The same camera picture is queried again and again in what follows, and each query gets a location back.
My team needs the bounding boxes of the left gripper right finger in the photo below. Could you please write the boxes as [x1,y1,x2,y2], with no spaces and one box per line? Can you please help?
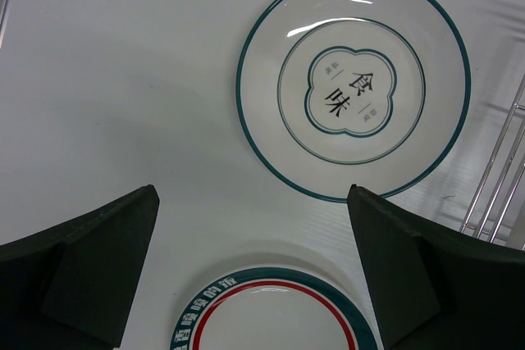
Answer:
[347,185,524,349]

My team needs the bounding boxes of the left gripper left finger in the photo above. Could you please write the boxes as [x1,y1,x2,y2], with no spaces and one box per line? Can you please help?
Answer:
[1,184,160,349]

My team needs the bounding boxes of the red green rimmed plate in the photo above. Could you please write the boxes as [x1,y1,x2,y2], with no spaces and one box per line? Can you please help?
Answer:
[169,266,379,349]

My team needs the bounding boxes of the white plate green clover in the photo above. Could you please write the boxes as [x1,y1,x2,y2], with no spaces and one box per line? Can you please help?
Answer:
[235,0,471,203]

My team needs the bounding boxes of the wire dish rack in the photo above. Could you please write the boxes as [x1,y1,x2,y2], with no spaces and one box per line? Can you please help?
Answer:
[459,81,524,243]

